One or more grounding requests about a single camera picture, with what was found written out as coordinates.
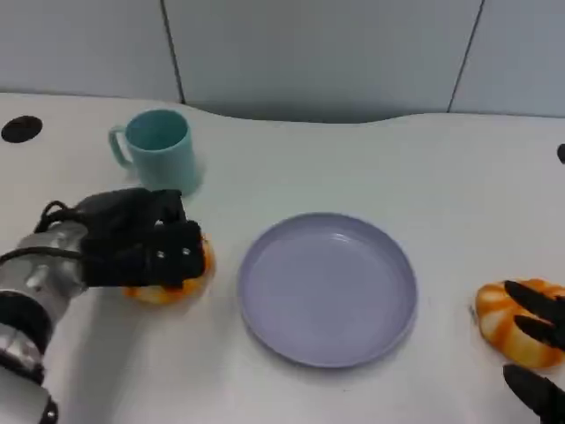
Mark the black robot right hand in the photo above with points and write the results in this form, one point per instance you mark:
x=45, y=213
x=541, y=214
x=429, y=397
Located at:
x=540, y=305

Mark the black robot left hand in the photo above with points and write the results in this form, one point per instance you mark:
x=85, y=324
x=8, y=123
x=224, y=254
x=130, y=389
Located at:
x=132, y=252

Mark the orange white toy bread roll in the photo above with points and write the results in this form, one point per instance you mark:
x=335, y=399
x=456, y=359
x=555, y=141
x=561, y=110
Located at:
x=496, y=309
x=154, y=295

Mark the pale green mug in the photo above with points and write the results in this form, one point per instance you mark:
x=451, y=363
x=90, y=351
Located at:
x=165, y=165

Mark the lilac plate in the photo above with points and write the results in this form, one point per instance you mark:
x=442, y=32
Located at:
x=326, y=291

